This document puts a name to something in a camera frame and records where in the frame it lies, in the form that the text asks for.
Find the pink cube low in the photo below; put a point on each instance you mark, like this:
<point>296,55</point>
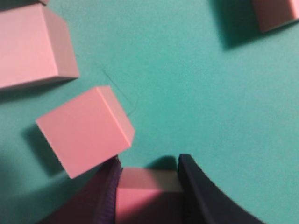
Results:
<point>87,130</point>

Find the pink cube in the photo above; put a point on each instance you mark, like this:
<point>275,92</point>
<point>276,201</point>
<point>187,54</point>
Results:
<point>148,196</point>

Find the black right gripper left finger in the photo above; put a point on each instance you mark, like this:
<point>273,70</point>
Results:
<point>95,202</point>

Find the pink cube placed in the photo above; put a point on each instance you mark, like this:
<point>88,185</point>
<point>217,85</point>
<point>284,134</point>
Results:
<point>272,14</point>

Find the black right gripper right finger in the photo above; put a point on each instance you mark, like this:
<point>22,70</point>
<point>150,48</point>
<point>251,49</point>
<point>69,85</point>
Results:
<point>204,202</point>

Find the green backdrop cloth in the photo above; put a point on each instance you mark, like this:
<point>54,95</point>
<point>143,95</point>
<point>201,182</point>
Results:
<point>195,77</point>

